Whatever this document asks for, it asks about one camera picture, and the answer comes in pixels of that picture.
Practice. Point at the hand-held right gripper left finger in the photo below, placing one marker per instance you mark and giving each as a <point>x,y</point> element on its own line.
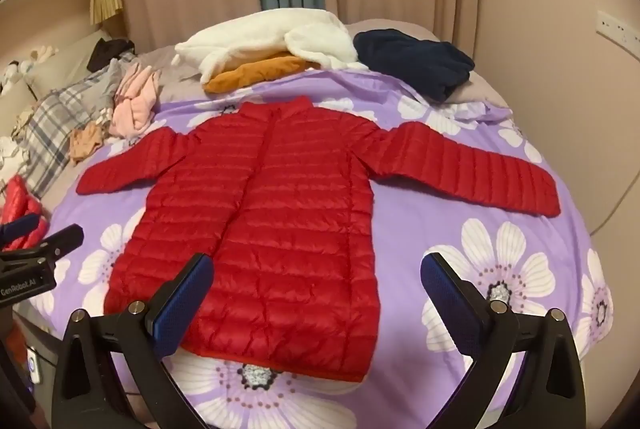
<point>180,304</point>

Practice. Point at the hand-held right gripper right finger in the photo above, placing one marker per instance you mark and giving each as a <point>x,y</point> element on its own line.
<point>445,304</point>

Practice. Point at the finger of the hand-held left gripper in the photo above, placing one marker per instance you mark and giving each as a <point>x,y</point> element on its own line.
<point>20,228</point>
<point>55,244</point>

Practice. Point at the red down jacket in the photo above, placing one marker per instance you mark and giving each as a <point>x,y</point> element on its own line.
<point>20,201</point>
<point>280,219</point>

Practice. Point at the crumpled red down jacket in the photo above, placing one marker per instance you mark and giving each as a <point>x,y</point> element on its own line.
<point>20,201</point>

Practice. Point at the purple floral blanket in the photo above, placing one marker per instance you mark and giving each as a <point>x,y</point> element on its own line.
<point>425,229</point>

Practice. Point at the small white device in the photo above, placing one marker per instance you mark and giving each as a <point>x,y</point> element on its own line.
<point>35,365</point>

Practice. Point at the peach cloth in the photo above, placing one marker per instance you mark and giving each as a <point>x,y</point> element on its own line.
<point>85,144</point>

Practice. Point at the plaid cloth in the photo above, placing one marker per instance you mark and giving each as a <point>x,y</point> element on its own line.
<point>55,129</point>

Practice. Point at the pink garment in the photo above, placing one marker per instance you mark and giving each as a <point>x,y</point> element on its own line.
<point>132,109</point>

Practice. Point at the white plush toy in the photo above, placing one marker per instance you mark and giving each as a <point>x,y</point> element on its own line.
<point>40,54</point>

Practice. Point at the black garment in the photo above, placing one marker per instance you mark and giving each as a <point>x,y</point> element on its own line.
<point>107,51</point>

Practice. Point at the beige padded headboard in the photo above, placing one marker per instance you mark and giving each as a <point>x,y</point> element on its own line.
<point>60,34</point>

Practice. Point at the orange garment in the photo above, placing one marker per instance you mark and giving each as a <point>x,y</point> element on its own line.
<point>240,76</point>

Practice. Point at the navy fleece garment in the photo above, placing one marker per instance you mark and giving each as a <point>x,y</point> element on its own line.
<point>415,59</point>

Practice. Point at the white fleece garment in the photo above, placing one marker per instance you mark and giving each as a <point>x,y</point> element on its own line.
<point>250,34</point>

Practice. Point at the white wall socket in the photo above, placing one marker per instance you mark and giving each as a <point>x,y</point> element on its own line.
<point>617,29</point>

